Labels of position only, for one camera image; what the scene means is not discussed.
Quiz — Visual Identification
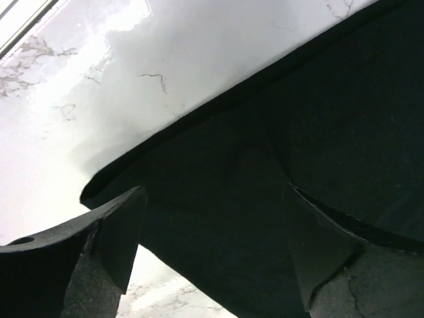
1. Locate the black t shirt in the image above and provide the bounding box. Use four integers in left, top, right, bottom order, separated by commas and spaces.
80, 1, 423, 317

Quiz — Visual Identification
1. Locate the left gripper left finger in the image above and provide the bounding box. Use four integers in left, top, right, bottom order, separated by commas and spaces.
1, 187, 147, 317

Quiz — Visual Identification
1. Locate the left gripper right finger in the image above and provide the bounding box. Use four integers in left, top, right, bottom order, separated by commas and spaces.
282, 184, 423, 317

